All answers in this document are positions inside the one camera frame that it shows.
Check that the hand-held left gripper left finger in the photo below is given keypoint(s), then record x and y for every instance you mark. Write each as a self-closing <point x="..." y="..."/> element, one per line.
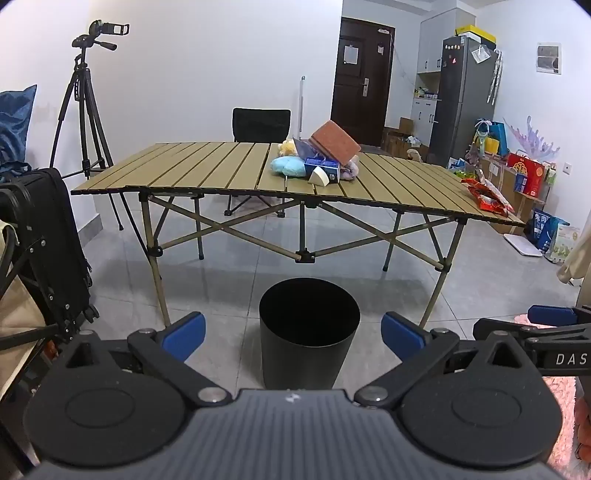
<point x="184" y="333"/>

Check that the yellow gift bag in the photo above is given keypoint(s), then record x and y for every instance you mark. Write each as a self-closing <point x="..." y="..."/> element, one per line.
<point x="491" y="145"/>

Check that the yellow plush toy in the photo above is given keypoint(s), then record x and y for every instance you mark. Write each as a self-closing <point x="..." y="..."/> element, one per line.
<point x="286" y="148"/>

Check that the black trash bin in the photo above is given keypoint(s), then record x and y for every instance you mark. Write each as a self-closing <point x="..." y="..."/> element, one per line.
<point x="304" y="362"/>

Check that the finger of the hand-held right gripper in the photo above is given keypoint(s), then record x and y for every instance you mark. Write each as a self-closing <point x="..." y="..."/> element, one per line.
<point x="503" y="328"/>
<point x="554" y="316"/>

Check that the red snack packet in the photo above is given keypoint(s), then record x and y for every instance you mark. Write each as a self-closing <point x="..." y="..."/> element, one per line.
<point x="478" y="184"/>
<point x="494" y="203"/>

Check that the lilac fluffy cloth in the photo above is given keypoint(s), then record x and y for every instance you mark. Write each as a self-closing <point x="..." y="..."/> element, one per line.
<point x="350" y="170"/>

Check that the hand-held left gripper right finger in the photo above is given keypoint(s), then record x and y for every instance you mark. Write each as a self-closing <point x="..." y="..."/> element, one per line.
<point x="401" y="337"/>

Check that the purple coral decoration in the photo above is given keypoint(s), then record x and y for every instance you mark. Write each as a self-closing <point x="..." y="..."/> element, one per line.
<point x="535" y="138"/>

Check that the green and white bag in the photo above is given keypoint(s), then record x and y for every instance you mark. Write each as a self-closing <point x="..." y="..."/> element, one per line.
<point x="565" y="244"/>

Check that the cardboard boxes by door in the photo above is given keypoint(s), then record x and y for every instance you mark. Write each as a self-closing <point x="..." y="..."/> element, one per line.
<point x="401" y="138"/>

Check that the pink fluffy rug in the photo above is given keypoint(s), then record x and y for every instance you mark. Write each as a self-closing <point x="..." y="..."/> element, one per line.
<point x="561" y="397"/>

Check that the blue and white bag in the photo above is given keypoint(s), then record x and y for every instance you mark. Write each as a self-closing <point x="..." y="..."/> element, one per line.
<point x="544" y="228"/>

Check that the white foam wedge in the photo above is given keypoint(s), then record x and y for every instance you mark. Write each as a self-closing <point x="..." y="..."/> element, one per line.
<point x="318" y="177"/>

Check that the blue tissue pack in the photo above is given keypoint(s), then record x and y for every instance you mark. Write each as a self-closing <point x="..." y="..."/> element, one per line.
<point x="332" y="173"/>

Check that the tan folding table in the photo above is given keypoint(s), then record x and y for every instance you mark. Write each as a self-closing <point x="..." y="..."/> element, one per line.
<point x="207" y="166"/>

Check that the white cabinet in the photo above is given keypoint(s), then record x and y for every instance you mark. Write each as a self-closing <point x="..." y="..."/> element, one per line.
<point x="431" y="50"/>

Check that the grey refrigerator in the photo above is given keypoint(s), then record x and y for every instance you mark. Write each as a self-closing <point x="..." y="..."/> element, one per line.
<point x="457" y="106"/>

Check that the black suitcase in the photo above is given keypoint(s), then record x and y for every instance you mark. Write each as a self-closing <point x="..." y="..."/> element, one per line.
<point x="51" y="221"/>

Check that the light blue plush toy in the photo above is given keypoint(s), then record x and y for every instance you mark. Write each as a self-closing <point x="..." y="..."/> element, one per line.
<point x="287" y="167"/>

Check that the black tripod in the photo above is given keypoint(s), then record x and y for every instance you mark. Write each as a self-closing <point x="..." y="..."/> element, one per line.
<point x="85" y="115"/>

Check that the white wall socket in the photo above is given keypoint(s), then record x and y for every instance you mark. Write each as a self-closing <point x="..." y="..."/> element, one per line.
<point x="567" y="166"/>

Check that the beige curtain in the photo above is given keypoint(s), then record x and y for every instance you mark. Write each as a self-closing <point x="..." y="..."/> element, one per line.
<point x="577" y="263"/>

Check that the black folding chair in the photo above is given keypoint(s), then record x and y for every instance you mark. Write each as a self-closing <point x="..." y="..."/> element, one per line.
<point x="261" y="124"/>

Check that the blue gift bag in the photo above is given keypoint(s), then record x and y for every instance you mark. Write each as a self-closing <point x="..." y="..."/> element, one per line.
<point x="497" y="134"/>

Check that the large cardboard box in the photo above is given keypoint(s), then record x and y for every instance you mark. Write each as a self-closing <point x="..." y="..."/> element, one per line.
<point x="505" y="184"/>

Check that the yellow box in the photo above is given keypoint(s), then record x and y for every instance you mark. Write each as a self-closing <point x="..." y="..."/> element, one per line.
<point x="478" y="33"/>

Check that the white bathroom scale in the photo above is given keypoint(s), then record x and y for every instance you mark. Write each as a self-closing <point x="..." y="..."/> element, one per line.
<point x="521" y="244"/>

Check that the black wheeled cart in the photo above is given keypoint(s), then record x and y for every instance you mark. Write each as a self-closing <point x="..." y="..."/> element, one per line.
<point x="32" y="318"/>

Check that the dark brown door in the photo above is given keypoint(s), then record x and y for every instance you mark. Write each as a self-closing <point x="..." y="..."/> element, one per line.
<point x="360" y="92"/>

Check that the brown rectangular block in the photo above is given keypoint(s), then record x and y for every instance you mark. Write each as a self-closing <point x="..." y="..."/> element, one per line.
<point x="336" y="141"/>

